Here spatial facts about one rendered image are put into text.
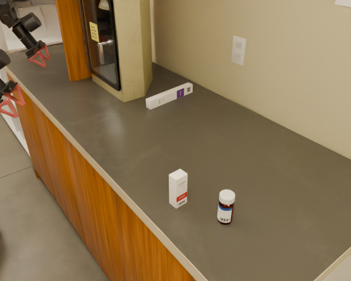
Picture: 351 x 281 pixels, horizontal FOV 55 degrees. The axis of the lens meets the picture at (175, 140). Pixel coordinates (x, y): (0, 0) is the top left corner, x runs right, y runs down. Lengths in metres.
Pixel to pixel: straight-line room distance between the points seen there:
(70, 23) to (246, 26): 0.81
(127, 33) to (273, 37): 0.57
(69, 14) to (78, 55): 0.20
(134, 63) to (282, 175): 0.78
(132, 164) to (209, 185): 0.27
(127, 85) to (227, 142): 0.53
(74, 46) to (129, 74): 0.38
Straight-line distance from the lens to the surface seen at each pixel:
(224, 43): 1.57
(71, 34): 1.75
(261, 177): 1.11
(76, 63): 1.80
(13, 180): 2.81
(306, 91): 1.34
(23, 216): 2.48
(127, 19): 1.44
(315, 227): 0.99
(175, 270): 1.03
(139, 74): 1.53
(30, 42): 1.76
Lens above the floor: 1.62
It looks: 33 degrees down
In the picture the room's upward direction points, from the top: straight up
